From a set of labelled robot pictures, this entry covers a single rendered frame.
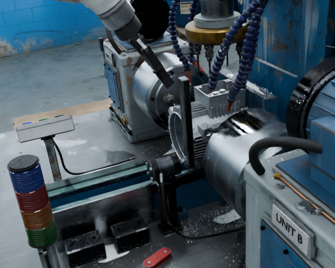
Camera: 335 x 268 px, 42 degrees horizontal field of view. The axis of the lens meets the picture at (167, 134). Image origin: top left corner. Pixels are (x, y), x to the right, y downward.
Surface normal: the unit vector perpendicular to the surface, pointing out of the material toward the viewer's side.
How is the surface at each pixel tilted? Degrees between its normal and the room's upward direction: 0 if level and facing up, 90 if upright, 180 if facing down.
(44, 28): 90
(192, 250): 0
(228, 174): 73
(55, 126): 64
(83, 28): 90
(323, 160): 90
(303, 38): 90
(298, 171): 0
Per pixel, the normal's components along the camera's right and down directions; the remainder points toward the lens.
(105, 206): 0.37, 0.39
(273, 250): -0.92, 0.24
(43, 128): 0.29, -0.04
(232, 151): -0.77, -0.38
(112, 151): -0.08, -0.89
